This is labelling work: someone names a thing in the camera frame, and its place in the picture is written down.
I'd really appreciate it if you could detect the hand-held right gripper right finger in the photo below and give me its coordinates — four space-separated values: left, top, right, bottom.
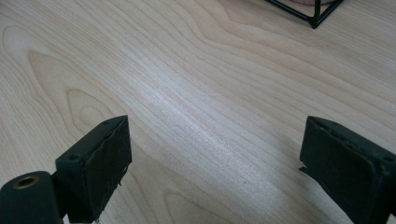
299 115 396 224

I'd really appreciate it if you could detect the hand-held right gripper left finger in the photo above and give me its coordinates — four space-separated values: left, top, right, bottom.
54 115 133 224

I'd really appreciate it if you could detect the black wire triangular rack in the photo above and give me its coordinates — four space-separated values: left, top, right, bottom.
264 0 346 30

